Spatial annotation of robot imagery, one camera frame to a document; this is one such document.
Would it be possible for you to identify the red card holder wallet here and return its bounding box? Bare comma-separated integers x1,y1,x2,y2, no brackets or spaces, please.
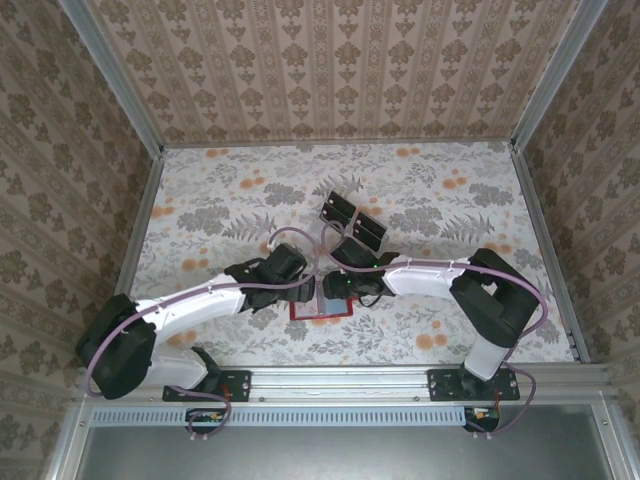
288,297,354,321

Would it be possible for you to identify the black credit card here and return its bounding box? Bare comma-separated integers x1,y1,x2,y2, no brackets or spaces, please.
354,211,390,230
351,224,389,251
324,190,359,210
319,201,354,224

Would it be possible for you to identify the grey metal panel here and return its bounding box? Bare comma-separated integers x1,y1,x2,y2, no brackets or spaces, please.
47,399,631,480

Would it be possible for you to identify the aluminium mounting rail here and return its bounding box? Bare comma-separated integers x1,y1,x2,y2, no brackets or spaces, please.
74,364,617,401

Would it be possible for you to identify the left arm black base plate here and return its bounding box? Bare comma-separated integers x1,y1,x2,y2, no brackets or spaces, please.
162,368,252,404

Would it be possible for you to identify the slotted grey cable duct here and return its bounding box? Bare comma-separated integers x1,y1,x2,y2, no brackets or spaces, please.
92,405,471,427

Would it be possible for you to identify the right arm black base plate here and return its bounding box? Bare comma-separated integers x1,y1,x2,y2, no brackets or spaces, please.
427,368,521,403

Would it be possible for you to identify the aluminium table edge rail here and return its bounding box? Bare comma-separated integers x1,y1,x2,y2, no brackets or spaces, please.
162,137,516,150
509,142,592,364
114,149,165,299

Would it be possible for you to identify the aluminium frame post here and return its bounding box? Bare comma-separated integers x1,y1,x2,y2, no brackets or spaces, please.
509,0,610,151
58,0,166,154

